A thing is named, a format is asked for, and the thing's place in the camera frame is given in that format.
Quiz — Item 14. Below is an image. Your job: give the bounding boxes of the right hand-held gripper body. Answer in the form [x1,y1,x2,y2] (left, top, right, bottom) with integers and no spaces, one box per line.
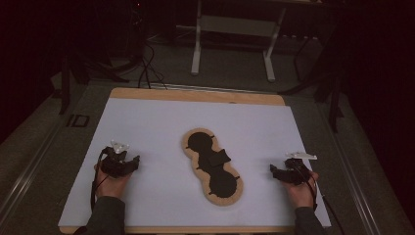
[283,151,318,186]

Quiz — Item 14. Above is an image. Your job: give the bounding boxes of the person's left hand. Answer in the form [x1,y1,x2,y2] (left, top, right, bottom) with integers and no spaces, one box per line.
[94,163,132,199]

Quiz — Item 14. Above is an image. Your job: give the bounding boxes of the wooden peanut-shaped puzzle board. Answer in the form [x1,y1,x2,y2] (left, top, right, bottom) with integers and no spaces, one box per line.
[181,127,245,208]

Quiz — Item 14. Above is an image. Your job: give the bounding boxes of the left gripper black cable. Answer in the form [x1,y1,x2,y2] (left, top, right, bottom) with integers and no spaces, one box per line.
[90,148,110,212]

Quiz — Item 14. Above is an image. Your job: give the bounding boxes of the black floor cables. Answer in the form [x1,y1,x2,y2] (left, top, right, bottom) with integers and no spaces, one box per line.
[136,40,169,91]

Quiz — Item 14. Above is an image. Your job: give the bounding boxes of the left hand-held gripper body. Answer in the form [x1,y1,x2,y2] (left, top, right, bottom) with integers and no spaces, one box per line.
[99,139,132,179]

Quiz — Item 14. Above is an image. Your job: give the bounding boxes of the silver metal strip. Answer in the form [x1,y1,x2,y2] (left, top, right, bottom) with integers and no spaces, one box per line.
[148,82,278,96]

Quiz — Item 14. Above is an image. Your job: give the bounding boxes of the white metal stand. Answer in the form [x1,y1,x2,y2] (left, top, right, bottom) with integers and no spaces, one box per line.
[190,0,288,82]

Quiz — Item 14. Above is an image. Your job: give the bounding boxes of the person's right hand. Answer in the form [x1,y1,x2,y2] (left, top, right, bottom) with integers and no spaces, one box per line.
[282,171,320,210]

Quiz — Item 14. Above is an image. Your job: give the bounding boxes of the black metal stand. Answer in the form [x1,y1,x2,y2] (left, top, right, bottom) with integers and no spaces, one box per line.
[278,32,346,133]
[58,53,130,116]

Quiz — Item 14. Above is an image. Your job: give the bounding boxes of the white table mat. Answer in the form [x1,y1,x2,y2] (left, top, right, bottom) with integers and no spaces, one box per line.
[58,97,332,228]

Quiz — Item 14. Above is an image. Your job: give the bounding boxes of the metal floor rail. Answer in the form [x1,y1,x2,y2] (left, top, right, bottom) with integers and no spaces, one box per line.
[0,118,68,224]
[317,102,382,235]

